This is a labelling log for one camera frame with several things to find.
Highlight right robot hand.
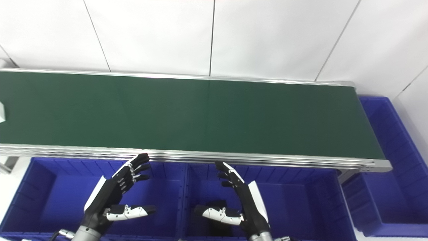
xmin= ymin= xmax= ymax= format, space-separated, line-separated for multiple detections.
xmin=194 ymin=161 xmax=271 ymax=240

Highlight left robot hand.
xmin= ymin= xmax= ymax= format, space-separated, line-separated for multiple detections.
xmin=80 ymin=153 xmax=157 ymax=235

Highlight black rectangular part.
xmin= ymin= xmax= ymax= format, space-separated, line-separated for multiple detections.
xmin=209 ymin=200 xmax=234 ymax=236

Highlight blue plastic bin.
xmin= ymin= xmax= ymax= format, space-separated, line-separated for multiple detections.
xmin=181 ymin=163 xmax=356 ymax=241
xmin=341 ymin=96 xmax=428 ymax=238
xmin=0 ymin=157 xmax=186 ymax=241

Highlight green conveyor belt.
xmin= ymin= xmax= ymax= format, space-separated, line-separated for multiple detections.
xmin=0 ymin=68 xmax=392 ymax=184
xmin=0 ymin=71 xmax=387 ymax=160

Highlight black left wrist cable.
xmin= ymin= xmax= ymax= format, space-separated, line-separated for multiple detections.
xmin=49 ymin=229 xmax=75 ymax=241

